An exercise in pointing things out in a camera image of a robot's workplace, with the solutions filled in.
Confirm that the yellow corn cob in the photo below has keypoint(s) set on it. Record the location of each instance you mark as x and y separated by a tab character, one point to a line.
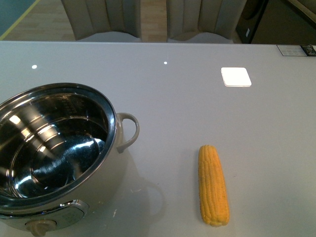
213	199

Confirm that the cream electric cooking pot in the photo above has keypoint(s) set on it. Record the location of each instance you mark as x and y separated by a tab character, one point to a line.
61	155

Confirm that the right beige upholstered chair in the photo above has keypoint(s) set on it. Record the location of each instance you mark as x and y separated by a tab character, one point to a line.
203	21

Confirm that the beige upholstered chair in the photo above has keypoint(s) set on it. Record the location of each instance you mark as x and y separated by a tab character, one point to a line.
203	21
104	20

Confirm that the left beige upholstered chair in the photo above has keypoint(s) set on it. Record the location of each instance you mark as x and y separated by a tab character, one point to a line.
104	20

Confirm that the black white table label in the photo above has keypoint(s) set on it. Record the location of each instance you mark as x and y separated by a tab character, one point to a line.
297	50

